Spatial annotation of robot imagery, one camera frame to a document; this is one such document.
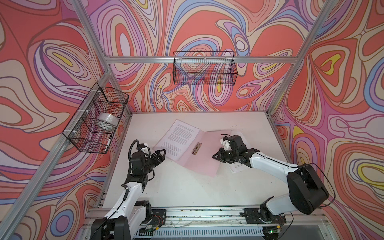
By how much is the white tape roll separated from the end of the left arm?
0.60 feet

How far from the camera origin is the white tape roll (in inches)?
28.3

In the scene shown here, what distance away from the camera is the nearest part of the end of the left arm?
0.64m
